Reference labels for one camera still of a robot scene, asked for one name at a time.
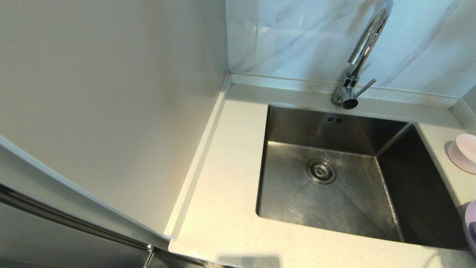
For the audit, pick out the chrome gooseneck faucet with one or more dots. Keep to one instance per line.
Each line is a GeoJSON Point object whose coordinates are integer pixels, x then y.
{"type": "Point", "coordinates": [349, 98]}

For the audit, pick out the white tall cabinet panel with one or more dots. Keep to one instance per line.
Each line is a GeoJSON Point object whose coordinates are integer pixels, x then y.
{"type": "Point", "coordinates": [111, 93]}

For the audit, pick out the pink bowl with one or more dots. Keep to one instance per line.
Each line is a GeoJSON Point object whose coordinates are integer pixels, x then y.
{"type": "Point", "coordinates": [465, 152]}

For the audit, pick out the stainless steel sink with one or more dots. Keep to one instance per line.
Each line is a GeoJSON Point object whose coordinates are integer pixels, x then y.
{"type": "Point", "coordinates": [353, 201]}

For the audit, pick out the round metal drain strainer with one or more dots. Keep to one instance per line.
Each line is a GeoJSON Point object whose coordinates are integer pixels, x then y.
{"type": "Point", "coordinates": [321, 171]}

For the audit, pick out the lilac plate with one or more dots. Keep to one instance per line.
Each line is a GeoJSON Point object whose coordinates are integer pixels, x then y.
{"type": "Point", "coordinates": [468, 214]}

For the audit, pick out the grey appliance front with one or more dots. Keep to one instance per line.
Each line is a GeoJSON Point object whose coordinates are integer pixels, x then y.
{"type": "Point", "coordinates": [55, 242]}

